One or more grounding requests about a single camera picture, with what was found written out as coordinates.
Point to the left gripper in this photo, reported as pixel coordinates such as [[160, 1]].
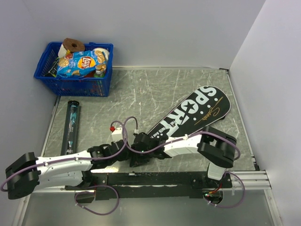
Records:
[[125, 157]]

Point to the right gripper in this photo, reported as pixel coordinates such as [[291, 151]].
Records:
[[136, 159]]

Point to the black shuttlecock tube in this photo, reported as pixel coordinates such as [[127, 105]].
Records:
[[71, 125]]

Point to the blue plastic basket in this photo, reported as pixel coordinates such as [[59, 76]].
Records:
[[74, 86]]

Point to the black racket cover bag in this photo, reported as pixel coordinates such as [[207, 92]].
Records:
[[201, 108]]

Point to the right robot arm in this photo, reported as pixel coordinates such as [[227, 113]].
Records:
[[216, 146]]

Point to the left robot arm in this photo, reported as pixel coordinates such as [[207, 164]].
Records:
[[30, 173]]

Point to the blue Lays chip bag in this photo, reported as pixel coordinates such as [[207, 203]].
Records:
[[82, 63]]

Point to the brown chocolate donut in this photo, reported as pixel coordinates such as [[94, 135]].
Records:
[[73, 45]]

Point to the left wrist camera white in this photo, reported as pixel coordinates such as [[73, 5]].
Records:
[[116, 133]]

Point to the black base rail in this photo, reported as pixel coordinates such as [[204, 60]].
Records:
[[151, 184]]

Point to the aluminium frame rail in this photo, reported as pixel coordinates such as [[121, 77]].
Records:
[[254, 180]]

